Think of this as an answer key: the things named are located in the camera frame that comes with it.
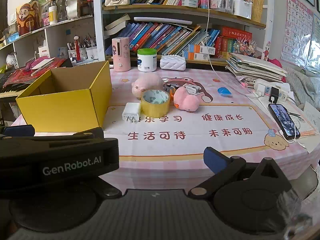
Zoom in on red tassel doll ornament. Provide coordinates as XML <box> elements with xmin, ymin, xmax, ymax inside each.
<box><xmin>74</xmin><ymin>36</ymin><xmax>82</xmax><ymax>60</ymax></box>

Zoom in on white phone cable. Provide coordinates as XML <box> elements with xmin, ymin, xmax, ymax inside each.
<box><xmin>270</xmin><ymin>100</ymin><xmax>300</xmax><ymax>143</ymax></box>

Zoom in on colourful flower ornament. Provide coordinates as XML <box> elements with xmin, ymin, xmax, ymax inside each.
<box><xmin>234</xmin><ymin>39</ymin><xmax>258</xmax><ymax>58</ymax></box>

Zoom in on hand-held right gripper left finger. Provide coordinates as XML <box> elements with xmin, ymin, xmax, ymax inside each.
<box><xmin>99</xmin><ymin>177</ymin><xmax>123</xmax><ymax>197</ymax></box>

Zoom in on white hanging cable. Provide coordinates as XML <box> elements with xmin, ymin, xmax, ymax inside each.
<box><xmin>206</xmin><ymin>5</ymin><xmax>260</xmax><ymax>98</ymax></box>

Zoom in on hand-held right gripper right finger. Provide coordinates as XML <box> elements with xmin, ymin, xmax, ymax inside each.
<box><xmin>187</xmin><ymin>147</ymin><xmax>292</xmax><ymax>198</ymax></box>

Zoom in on small dark toy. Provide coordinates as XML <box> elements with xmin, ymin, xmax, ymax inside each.
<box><xmin>164</xmin><ymin>81</ymin><xmax>180</xmax><ymax>93</ymax></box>

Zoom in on white cubby shelf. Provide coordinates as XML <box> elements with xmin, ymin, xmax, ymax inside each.
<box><xmin>0</xmin><ymin>15</ymin><xmax>100</xmax><ymax>68</ymax></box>

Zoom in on thick white-paged book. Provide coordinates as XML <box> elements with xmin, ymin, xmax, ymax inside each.
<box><xmin>104</xmin><ymin>26</ymin><xmax>128</xmax><ymax>36</ymax></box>
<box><xmin>105</xmin><ymin>14</ymin><xmax>130</xmax><ymax>30</ymax></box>

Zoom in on white jar green lid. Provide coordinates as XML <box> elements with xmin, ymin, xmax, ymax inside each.
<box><xmin>137</xmin><ymin>48</ymin><xmax>157</xmax><ymax>73</ymax></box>

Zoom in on black smartphone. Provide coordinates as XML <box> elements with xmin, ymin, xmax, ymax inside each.
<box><xmin>268</xmin><ymin>103</ymin><xmax>300</xmax><ymax>140</ymax></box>

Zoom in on white quilted purse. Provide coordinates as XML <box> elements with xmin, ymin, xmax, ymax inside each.
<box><xmin>160</xmin><ymin>54</ymin><xmax>187</xmax><ymax>70</ymax></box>

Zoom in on white charger plug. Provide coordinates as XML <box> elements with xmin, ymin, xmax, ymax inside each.
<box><xmin>122</xmin><ymin>102</ymin><xmax>142</xmax><ymax>122</ymax></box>

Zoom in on white power strip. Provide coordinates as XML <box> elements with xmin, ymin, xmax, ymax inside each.
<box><xmin>254</xmin><ymin>79</ymin><xmax>292</xmax><ymax>103</ymax></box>

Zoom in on white rolled paper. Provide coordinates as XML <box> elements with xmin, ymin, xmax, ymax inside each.
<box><xmin>134</xmin><ymin>17</ymin><xmax>193</xmax><ymax>27</ymax></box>

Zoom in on tall white bookshelf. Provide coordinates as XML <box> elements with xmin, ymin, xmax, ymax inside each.
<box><xmin>94</xmin><ymin>0</ymin><xmax>269</xmax><ymax>67</ymax></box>

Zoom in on white pen cup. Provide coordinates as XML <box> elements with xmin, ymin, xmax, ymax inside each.
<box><xmin>67</xmin><ymin>46</ymin><xmax>80</xmax><ymax>62</ymax></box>
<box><xmin>86</xmin><ymin>45</ymin><xmax>98</xmax><ymax>60</ymax></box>

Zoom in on white envelope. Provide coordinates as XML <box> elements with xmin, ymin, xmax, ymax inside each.
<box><xmin>31</xmin><ymin>59</ymin><xmax>54</xmax><ymax>77</ymax></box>

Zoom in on alphabet wall poster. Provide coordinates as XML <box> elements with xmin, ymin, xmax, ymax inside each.
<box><xmin>281</xmin><ymin>0</ymin><xmax>314</xmax><ymax>64</ymax></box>

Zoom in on pink cylindrical humidifier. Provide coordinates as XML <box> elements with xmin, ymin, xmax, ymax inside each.
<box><xmin>112</xmin><ymin>37</ymin><xmax>130</xmax><ymax>72</ymax></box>

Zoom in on white bottle yellow label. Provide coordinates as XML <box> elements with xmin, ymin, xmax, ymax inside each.
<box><xmin>48</xmin><ymin>6</ymin><xmax>58</xmax><ymax>25</ymax></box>

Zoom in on pink plush duck toy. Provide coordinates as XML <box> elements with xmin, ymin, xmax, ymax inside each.
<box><xmin>170</xmin><ymin>87</ymin><xmax>200</xmax><ymax>112</ymax></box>

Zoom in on fortune god paper bag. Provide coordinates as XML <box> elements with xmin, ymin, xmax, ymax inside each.
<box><xmin>16</xmin><ymin>1</ymin><xmax>40</xmax><ymax>37</ymax></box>

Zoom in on white scalloped pen holder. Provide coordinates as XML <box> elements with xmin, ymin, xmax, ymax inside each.
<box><xmin>232</xmin><ymin>0</ymin><xmax>252</xmax><ymax>19</ymax></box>

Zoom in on white box red label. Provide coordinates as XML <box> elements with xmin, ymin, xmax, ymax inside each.
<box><xmin>38</xmin><ymin>45</ymin><xmax>50</xmax><ymax>58</ymax></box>

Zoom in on yellow tape roll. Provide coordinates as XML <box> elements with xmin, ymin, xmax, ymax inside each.
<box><xmin>141</xmin><ymin>89</ymin><xmax>171</xmax><ymax>118</ymax></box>

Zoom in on pink plush pig toy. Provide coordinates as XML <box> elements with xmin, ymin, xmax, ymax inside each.
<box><xmin>131</xmin><ymin>74</ymin><xmax>164</xmax><ymax>98</ymax></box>

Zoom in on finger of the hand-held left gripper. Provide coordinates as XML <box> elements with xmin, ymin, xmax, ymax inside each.
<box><xmin>0</xmin><ymin>124</ymin><xmax>35</xmax><ymax>138</ymax></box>
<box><xmin>32</xmin><ymin>127</ymin><xmax>104</xmax><ymax>141</ymax></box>

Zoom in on orange white medicine boxes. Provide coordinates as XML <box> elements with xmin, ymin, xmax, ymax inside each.
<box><xmin>182</xmin><ymin>44</ymin><xmax>215</xmax><ymax>60</ymax></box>

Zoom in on row of blue purple books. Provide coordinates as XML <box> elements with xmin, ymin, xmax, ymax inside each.
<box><xmin>105</xmin><ymin>21</ymin><xmax>220</xmax><ymax>55</ymax></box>

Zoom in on red boxed book set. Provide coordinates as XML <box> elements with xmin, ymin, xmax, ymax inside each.
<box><xmin>215</xmin><ymin>26</ymin><xmax>252</xmax><ymax>58</ymax></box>

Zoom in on small white grey gadget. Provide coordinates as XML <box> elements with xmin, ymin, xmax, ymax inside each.
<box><xmin>182</xmin><ymin>82</ymin><xmax>201</xmax><ymax>95</ymax></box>

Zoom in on yellow cardboard box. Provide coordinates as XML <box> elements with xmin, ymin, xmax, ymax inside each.
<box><xmin>15</xmin><ymin>60</ymin><xmax>112</xmax><ymax>133</ymax></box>

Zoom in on stack of papers and booklets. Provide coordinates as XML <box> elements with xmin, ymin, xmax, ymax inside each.
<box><xmin>225</xmin><ymin>52</ymin><xmax>288</xmax><ymax>88</ymax></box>

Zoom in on pink printed table mat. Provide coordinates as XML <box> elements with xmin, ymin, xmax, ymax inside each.
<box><xmin>11</xmin><ymin>67</ymin><xmax>315</xmax><ymax>190</ymax></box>

